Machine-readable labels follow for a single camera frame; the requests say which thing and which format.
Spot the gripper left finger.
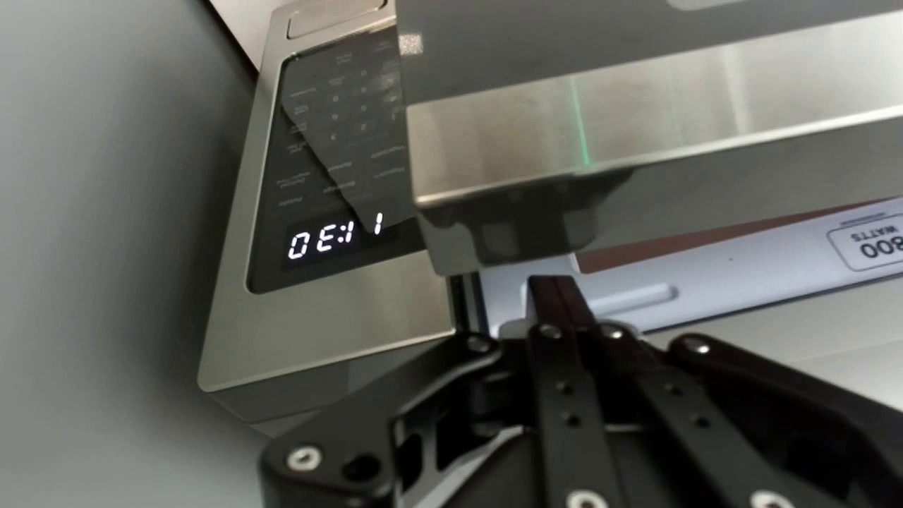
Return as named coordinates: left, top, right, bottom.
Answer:
left=257, top=277, right=627, bottom=508

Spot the stainless steel microwave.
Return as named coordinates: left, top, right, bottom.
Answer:
left=197, top=0, right=903, bottom=440

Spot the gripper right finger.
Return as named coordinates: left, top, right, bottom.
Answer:
left=556, top=277, right=903, bottom=508

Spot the microwave door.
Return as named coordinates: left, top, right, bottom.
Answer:
left=394, top=0, right=903, bottom=277

